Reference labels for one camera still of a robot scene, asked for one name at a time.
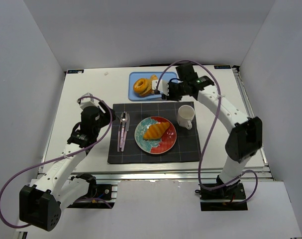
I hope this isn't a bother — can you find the orange bagel bread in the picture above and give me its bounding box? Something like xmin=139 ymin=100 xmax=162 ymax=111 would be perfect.
xmin=133 ymin=78 xmax=148 ymax=94

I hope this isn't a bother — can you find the orange croissant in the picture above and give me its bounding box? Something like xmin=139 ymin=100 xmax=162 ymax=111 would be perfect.
xmin=143 ymin=122 xmax=170 ymax=140

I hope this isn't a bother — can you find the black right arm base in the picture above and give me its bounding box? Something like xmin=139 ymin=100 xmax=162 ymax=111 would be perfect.
xmin=195 ymin=181 xmax=248 ymax=212

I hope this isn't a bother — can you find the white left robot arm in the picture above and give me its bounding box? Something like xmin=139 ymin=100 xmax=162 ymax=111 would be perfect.
xmin=19 ymin=102 xmax=116 ymax=232

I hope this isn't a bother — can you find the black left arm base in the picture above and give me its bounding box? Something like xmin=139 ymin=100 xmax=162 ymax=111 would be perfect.
xmin=68 ymin=173 xmax=116 ymax=209

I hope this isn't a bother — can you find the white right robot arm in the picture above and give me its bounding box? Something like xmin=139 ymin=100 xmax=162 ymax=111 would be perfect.
xmin=152 ymin=60 xmax=263 ymax=191

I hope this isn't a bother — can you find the brown bread slice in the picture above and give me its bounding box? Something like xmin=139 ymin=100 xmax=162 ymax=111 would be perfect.
xmin=148 ymin=75 xmax=158 ymax=87
xmin=138 ymin=80 xmax=154 ymax=97

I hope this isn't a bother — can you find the white ceramic mug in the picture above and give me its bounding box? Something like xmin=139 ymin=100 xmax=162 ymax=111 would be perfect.
xmin=177 ymin=105 xmax=195 ymax=130

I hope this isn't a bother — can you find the blue plastic tray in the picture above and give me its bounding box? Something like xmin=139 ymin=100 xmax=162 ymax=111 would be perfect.
xmin=128 ymin=72 xmax=178 ymax=102

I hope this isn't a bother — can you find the dark grey checked placemat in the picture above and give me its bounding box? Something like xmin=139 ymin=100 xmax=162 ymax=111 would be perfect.
xmin=107 ymin=102 xmax=201 ymax=164

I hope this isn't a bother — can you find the teal and red plate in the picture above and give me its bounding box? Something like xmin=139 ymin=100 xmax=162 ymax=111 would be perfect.
xmin=134 ymin=117 xmax=177 ymax=154

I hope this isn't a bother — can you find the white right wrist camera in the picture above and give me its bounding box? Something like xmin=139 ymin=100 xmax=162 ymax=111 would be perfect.
xmin=152 ymin=80 xmax=169 ymax=96

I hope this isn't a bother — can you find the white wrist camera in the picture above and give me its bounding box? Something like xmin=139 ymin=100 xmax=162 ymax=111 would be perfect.
xmin=77 ymin=93 xmax=97 ymax=110
xmin=152 ymin=80 xmax=169 ymax=96

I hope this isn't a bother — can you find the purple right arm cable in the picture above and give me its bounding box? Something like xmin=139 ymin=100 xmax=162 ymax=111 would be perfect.
xmin=155 ymin=59 xmax=259 ymax=205

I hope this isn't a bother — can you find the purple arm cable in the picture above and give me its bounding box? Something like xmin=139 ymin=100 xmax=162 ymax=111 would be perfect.
xmin=0 ymin=95 xmax=115 ymax=229
xmin=155 ymin=59 xmax=259 ymax=205

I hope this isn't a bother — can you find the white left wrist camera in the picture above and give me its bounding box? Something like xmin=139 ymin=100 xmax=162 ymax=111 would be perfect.
xmin=77 ymin=93 xmax=97 ymax=110

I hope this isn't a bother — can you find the fork with pink handle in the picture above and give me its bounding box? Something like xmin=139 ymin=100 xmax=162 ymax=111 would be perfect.
xmin=117 ymin=113 xmax=125 ymax=152

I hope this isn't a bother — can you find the spoon with pink handle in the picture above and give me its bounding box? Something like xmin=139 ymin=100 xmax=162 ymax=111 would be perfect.
xmin=117 ymin=112 xmax=130 ymax=152

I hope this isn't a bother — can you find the knife with pink handle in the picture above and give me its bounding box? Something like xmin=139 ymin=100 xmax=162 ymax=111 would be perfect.
xmin=120 ymin=112 xmax=130 ymax=152

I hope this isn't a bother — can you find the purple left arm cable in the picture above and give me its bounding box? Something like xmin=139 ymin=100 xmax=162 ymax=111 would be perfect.
xmin=0 ymin=95 xmax=115 ymax=229

